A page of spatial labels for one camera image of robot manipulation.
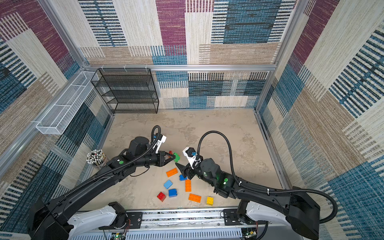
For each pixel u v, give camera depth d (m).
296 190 0.44
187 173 0.64
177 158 0.74
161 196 0.78
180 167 0.68
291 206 0.42
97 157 0.76
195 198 0.79
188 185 0.83
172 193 0.81
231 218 0.73
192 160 0.62
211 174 0.55
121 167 0.50
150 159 0.63
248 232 0.71
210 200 0.76
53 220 0.39
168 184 0.85
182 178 0.87
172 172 0.88
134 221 0.73
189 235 0.70
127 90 1.10
